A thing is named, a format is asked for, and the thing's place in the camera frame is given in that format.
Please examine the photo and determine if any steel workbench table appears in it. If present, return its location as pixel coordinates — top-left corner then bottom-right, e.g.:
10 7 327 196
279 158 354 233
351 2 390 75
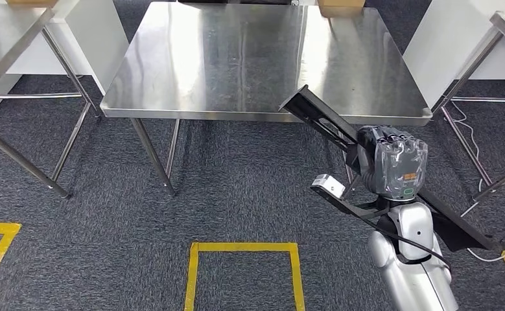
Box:
100 1 434 198

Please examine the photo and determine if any steel table with panel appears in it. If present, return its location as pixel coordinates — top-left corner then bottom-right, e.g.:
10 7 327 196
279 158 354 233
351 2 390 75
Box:
0 3 104 200

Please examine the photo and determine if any white partition panel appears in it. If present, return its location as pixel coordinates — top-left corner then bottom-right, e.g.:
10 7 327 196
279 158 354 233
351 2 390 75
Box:
402 0 505 111
0 0 130 115

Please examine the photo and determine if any white floor cable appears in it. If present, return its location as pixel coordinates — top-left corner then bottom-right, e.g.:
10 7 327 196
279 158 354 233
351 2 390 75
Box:
449 100 505 263

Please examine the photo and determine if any black camera bracket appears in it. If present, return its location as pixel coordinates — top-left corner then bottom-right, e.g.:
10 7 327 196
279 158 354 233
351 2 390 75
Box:
309 185 392 221

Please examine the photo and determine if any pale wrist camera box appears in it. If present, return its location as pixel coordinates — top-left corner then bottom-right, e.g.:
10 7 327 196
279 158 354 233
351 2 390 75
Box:
311 174 347 200

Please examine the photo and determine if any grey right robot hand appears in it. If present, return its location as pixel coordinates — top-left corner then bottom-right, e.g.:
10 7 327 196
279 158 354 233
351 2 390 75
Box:
358 125 429 202

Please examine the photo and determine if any long black plastic part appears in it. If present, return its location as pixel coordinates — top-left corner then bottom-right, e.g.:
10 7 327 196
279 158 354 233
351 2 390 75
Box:
278 84 504 253

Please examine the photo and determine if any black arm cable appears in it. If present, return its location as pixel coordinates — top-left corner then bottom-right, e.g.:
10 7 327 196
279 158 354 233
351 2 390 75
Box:
360 216 453 272

